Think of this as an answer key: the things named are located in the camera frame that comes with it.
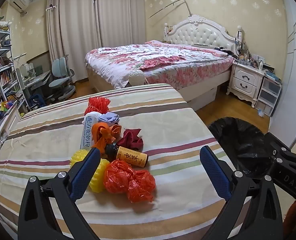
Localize blue grey desk chair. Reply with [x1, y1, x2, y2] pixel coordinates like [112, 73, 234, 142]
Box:
[48, 57, 76, 100]

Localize white bed frame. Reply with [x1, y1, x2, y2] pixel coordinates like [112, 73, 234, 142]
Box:
[87, 65, 232, 105]

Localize thin metal pole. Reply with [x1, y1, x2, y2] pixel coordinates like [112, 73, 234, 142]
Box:
[148, 0, 192, 19]

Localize white milk powder packet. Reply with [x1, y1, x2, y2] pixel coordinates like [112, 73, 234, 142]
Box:
[80, 111, 101, 150]

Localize white bookshelf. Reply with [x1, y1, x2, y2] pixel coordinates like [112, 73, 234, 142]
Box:
[0, 17, 30, 113]

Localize yellow foam fruit net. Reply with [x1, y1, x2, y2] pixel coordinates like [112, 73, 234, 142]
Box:
[70, 149, 111, 193]

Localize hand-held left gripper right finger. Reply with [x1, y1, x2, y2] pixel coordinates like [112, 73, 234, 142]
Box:
[200, 145, 286, 240]

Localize brown bottle orange label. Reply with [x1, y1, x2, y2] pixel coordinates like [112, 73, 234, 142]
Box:
[105, 144, 148, 167]

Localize lavender paper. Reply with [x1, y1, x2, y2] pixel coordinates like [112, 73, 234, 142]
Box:
[98, 112, 120, 128]

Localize trash bin with black bag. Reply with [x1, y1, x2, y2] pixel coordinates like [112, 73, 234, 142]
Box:
[207, 117, 283, 180]

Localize red foam fruit net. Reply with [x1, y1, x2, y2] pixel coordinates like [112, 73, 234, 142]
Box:
[85, 96, 110, 115]

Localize black bag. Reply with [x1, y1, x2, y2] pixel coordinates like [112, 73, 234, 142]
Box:
[213, 46, 235, 55]

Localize pile of nightstand clutter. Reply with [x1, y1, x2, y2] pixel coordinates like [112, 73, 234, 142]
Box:
[234, 44, 276, 70]

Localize white air conditioner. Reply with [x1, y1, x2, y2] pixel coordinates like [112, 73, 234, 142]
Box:
[9, 0, 30, 13]

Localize clear plastic drawer unit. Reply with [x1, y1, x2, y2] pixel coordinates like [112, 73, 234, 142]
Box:
[255, 76, 282, 117]

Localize white curved bed board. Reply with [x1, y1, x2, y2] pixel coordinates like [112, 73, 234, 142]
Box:
[0, 102, 21, 175]

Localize dark red ribbon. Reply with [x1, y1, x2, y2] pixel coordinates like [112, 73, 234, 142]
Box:
[122, 128, 144, 152]

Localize grey desk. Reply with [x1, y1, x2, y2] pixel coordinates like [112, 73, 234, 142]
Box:
[15, 62, 52, 98]

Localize blue storage crate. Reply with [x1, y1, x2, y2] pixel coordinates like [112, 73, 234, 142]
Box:
[29, 94, 46, 108]

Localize round white bed post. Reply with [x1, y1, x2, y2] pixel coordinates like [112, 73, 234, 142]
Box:
[128, 70, 146, 87]

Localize white nightstand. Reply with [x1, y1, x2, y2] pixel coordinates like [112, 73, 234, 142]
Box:
[225, 61, 266, 108]

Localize red plastic bag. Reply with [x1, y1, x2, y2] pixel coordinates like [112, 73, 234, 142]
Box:
[103, 159, 156, 203]

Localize colourful toy pile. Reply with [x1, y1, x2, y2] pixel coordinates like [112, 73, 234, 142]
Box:
[0, 97, 18, 120]

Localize white tufted headboard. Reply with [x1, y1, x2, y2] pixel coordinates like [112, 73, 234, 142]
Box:
[164, 15, 243, 55]

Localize orange ribbon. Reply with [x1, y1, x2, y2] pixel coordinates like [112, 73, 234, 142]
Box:
[91, 122, 115, 154]

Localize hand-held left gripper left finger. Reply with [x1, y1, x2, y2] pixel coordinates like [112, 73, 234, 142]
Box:
[18, 147, 106, 240]

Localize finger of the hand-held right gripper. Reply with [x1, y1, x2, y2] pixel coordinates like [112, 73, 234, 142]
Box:
[263, 131, 296, 170]

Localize white box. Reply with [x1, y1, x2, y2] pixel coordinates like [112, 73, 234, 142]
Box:
[188, 86, 217, 110]

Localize bed with floral quilt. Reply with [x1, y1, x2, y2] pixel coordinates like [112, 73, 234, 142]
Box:
[85, 40, 235, 90]

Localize beige curtains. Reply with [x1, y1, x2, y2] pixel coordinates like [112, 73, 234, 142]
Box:
[46, 0, 146, 83]

